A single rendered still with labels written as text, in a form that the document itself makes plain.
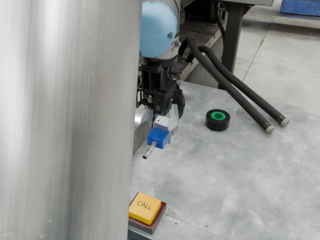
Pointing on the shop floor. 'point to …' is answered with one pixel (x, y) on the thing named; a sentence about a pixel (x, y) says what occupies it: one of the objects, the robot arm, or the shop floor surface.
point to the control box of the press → (234, 27)
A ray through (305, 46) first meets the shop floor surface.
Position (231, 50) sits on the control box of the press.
